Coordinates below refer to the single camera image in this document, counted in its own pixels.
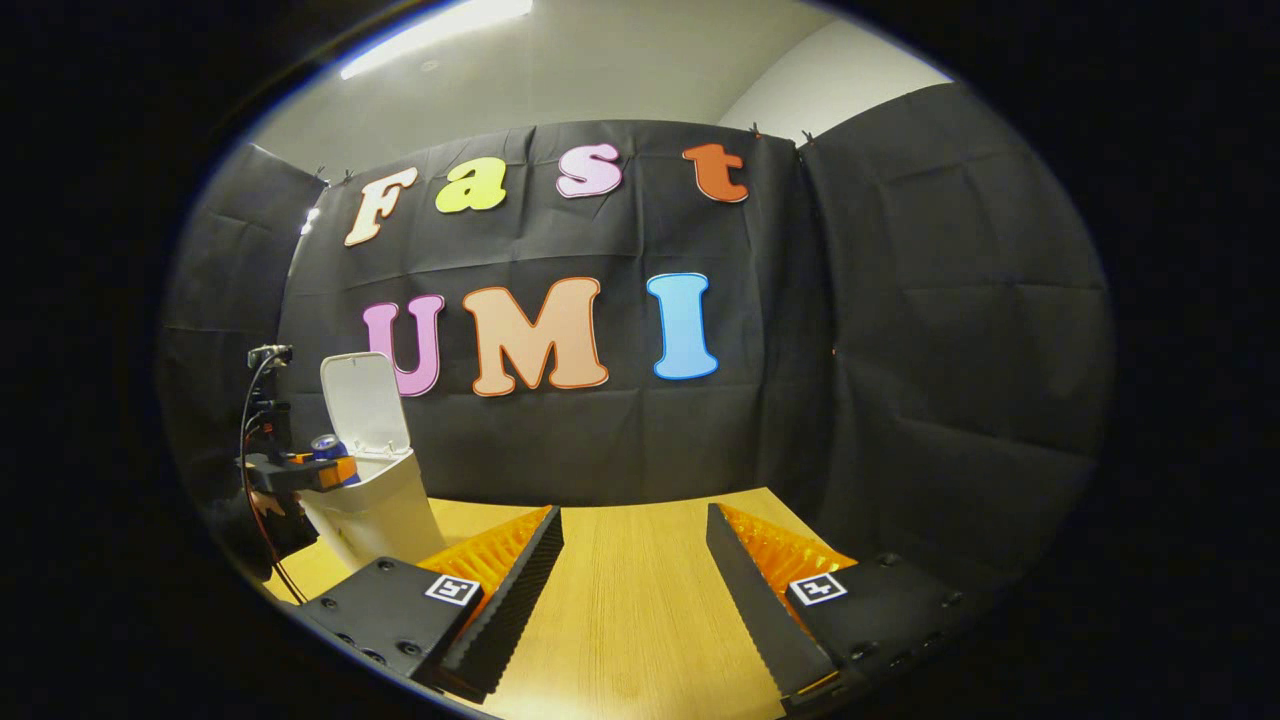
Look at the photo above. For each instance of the wooden desktop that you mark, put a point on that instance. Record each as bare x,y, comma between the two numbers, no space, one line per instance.
630,610

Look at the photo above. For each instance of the black webcam on stand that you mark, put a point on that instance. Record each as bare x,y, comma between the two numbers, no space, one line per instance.
270,356

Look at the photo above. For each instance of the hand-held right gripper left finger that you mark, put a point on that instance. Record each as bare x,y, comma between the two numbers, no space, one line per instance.
510,600

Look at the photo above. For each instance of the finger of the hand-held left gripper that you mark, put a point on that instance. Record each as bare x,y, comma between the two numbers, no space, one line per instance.
300,472

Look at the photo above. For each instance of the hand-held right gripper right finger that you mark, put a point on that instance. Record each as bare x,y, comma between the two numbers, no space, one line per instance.
760,610

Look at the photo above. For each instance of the white desktop garbage bin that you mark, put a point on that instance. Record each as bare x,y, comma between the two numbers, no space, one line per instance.
375,500

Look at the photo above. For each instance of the black backdrop cloth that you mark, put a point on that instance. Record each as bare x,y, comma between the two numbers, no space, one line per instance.
900,350

